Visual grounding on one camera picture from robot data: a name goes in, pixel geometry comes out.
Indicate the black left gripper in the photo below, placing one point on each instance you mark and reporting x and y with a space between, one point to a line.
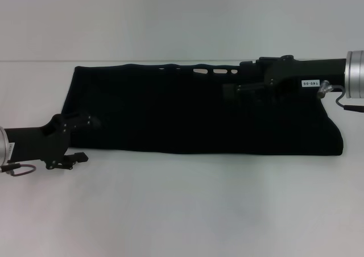
34 143

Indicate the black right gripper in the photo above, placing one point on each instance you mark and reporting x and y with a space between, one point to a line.
312 70

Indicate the black shirt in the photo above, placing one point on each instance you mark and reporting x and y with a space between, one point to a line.
170 112

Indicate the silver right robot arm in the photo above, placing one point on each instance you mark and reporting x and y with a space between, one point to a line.
355 73

